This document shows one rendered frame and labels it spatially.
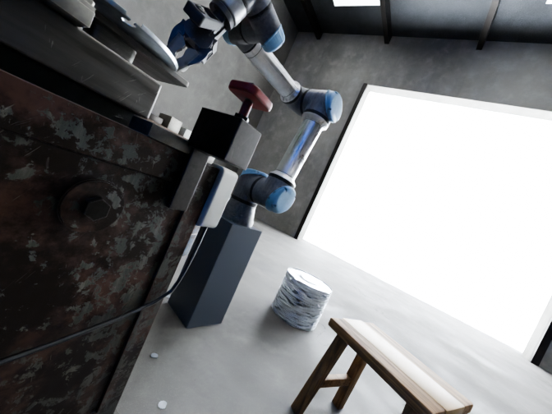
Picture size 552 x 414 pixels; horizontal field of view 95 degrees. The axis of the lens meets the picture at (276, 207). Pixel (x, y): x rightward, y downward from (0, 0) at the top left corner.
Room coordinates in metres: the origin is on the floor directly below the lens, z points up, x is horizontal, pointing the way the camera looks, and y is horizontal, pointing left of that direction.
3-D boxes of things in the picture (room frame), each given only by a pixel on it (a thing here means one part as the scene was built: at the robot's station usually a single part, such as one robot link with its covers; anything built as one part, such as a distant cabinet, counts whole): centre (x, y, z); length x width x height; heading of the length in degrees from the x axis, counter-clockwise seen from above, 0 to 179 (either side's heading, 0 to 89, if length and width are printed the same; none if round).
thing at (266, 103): (0.43, 0.11, 0.72); 0.07 x 0.06 x 0.08; 151
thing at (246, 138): (0.44, 0.13, 0.62); 0.10 x 0.06 x 0.20; 61
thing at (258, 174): (1.09, 0.13, 0.62); 0.13 x 0.12 x 0.14; 53
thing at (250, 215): (1.09, 0.14, 0.50); 0.15 x 0.15 x 0.10
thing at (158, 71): (0.54, 0.43, 0.72); 0.25 x 0.14 x 0.14; 151
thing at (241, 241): (1.09, 0.14, 0.23); 0.18 x 0.18 x 0.45; 50
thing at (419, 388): (0.74, -0.50, 0.16); 0.34 x 0.24 x 0.34; 32
